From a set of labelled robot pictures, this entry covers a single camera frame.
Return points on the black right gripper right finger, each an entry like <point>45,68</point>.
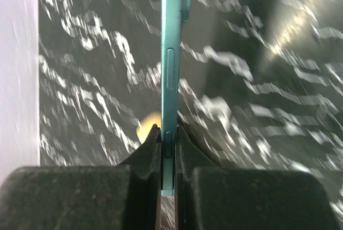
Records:
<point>210,197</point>

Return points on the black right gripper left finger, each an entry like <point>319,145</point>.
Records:
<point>126,196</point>

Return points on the teal smartphone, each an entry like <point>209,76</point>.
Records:
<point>174,13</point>

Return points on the yellow marker pen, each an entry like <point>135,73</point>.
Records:
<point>146,124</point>

